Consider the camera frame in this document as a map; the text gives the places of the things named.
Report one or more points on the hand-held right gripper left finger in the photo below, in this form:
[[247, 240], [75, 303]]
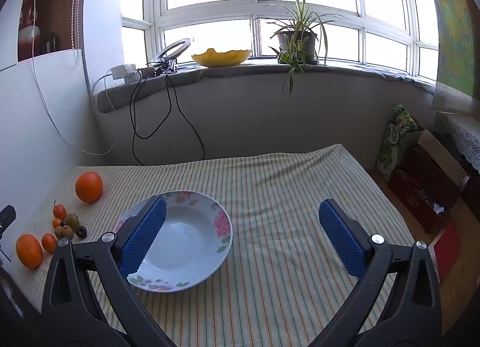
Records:
[[144, 236]]

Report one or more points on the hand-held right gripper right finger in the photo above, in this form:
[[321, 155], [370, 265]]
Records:
[[341, 242]]

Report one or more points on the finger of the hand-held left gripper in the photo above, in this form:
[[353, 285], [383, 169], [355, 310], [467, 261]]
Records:
[[7, 216]]

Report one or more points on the large orange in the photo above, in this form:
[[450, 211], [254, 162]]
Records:
[[89, 187], [29, 251]]

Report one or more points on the floral white plate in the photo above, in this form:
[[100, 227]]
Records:
[[187, 242]]

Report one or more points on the striped tablecloth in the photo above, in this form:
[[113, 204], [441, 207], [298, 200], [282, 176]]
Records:
[[281, 189]]

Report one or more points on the open cardboard box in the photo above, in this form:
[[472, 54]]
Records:
[[423, 178]]

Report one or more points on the red flat box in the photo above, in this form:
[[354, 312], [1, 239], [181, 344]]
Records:
[[446, 253]]

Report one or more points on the green printed bag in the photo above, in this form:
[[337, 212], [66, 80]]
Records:
[[397, 136]]

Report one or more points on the white lace cloth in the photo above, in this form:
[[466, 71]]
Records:
[[465, 133]]

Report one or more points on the white power adapter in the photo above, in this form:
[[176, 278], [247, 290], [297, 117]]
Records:
[[122, 71]]

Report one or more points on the red and white figurine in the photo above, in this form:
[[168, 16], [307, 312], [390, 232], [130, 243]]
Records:
[[30, 29]]

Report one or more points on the yellow scalloped bowl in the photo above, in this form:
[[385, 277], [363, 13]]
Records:
[[221, 58]]

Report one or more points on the grey windowsill cover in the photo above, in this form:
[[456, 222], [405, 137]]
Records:
[[243, 69]]

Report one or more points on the potted spider plant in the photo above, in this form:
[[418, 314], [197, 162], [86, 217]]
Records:
[[296, 42]]

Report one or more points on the wooden shelf cabinet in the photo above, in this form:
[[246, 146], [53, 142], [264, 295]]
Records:
[[60, 12]]

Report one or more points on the white window frame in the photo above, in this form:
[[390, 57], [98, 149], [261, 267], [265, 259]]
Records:
[[210, 12]]

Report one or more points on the wall poster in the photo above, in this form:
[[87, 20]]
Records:
[[450, 24]]

